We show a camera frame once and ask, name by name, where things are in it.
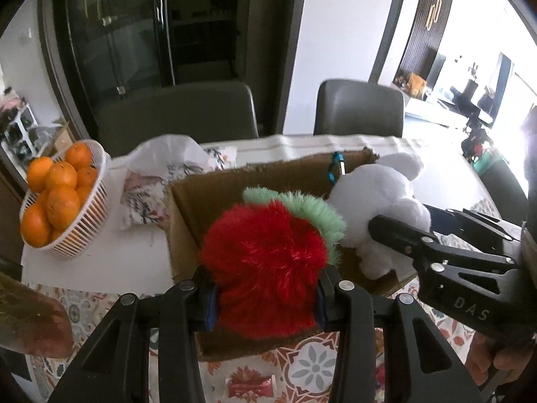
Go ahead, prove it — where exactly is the white plastic fruit basket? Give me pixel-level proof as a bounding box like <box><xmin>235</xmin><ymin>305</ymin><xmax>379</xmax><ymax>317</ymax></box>
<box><xmin>19</xmin><ymin>139</ymin><xmax>110</xmax><ymax>259</ymax></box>

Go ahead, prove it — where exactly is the white shoe rack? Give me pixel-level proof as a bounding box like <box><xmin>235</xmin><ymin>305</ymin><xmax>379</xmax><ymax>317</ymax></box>
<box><xmin>1</xmin><ymin>103</ymin><xmax>37</xmax><ymax>166</ymax></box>

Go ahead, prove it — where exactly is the orange mandarin pile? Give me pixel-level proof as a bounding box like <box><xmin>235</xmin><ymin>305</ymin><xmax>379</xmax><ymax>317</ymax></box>
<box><xmin>20</xmin><ymin>142</ymin><xmax>98</xmax><ymax>249</ymax></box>

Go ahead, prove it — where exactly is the white tv cabinet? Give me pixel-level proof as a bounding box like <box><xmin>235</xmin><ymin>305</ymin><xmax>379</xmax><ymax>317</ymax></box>
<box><xmin>394</xmin><ymin>86</ymin><xmax>467</xmax><ymax>129</ymax></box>

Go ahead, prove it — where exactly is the red candy packet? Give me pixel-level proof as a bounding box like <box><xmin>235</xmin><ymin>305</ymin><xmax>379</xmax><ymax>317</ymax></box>
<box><xmin>225</xmin><ymin>376</ymin><xmax>277</xmax><ymax>401</ymax></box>

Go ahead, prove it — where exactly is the glass flower vase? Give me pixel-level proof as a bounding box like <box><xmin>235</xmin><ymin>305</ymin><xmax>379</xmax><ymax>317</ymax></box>
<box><xmin>1</xmin><ymin>274</ymin><xmax>74</xmax><ymax>358</ymax></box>

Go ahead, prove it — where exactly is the dark chair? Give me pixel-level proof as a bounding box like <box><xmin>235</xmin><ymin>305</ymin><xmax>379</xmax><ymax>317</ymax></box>
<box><xmin>96</xmin><ymin>81</ymin><xmax>258</xmax><ymax>156</ymax></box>
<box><xmin>472</xmin><ymin>152</ymin><xmax>528</xmax><ymax>227</ymax></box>
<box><xmin>313</xmin><ymin>79</ymin><xmax>404</xmax><ymax>137</ymax></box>

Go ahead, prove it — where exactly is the right hand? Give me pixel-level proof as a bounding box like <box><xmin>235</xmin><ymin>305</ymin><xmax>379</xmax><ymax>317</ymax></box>
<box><xmin>465</xmin><ymin>332</ymin><xmax>535</xmax><ymax>386</ymax></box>

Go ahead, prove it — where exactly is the dark chair left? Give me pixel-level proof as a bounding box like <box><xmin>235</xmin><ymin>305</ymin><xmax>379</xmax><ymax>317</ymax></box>
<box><xmin>96</xmin><ymin>81</ymin><xmax>258</xmax><ymax>156</ymax></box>

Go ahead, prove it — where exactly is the white plush toy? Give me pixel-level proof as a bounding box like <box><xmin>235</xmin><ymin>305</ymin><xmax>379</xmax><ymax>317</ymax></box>
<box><xmin>327</xmin><ymin>153</ymin><xmax>431</xmax><ymax>282</ymax></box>

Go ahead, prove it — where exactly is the black glass sliding door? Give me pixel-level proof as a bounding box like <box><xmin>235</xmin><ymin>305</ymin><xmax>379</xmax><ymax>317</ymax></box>
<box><xmin>38</xmin><ymin>0</ymin><xmax>175</xmax><ymax>138</ymax></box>

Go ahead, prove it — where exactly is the dark chair far right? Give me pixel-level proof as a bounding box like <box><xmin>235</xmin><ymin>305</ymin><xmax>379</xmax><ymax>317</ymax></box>
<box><xmin>472</xmin><ymin>152</ymin><xmax>528</xmax><ymax>227</ymax></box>

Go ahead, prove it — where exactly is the brown cardboard box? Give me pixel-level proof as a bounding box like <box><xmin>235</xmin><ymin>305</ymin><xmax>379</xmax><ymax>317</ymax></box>
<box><xmin>164</xmin><ymin>146</ymin><xmax>421</xmax><ymax>364</ymax></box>

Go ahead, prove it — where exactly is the red green fluffy plush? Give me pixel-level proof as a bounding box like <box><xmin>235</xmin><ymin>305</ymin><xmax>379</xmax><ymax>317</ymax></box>
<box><xmin>200</xmin><ymin>192</ymin><xmax>346</xmax><ymax>339</ymax></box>

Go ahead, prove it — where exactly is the floral tissue box cover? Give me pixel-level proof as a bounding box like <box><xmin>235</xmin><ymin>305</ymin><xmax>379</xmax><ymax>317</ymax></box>
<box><xmin>119</xmin><ymin>135</ymin><xmax>238</xmax><ymax>230</ymax></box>

